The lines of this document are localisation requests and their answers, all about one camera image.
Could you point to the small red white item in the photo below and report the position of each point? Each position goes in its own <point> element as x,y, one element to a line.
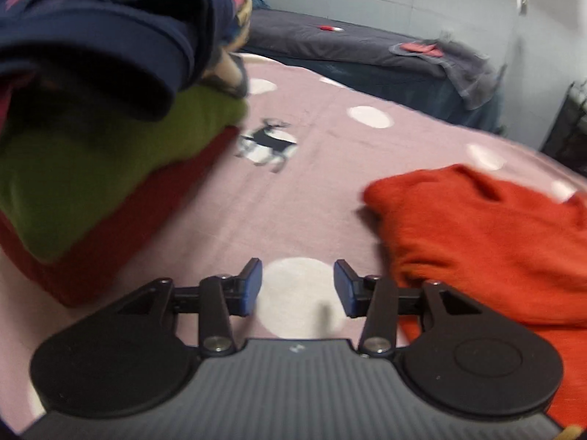
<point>331,29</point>

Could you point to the black metal shelf rack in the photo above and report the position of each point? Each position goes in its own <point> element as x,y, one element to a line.
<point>568,123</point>

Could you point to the dark red folded sweater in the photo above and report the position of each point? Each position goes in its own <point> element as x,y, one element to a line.
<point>137,233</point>

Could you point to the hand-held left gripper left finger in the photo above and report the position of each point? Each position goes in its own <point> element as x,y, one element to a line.
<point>251,286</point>

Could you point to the pink deer printed blanket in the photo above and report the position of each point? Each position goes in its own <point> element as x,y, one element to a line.
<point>293,192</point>

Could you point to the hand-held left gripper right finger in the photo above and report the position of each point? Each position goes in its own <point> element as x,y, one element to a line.
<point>344,288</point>

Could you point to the massage bed grey sheet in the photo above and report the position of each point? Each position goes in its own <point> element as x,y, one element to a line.
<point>321,50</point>

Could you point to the green folded sweater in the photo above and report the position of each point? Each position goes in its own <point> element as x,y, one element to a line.
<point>91,169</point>

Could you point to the orange knit sweater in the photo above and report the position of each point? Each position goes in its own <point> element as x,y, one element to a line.
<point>481,247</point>

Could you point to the navy folded garment pink stripes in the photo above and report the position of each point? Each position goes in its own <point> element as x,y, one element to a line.
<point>114,32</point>

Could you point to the grey towel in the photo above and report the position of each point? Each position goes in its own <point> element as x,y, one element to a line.
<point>467,73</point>

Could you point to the pink red cloth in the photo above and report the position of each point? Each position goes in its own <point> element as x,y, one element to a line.
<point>419,49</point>

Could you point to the patterned multicolour folded garment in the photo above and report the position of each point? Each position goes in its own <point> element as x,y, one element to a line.
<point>234,32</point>

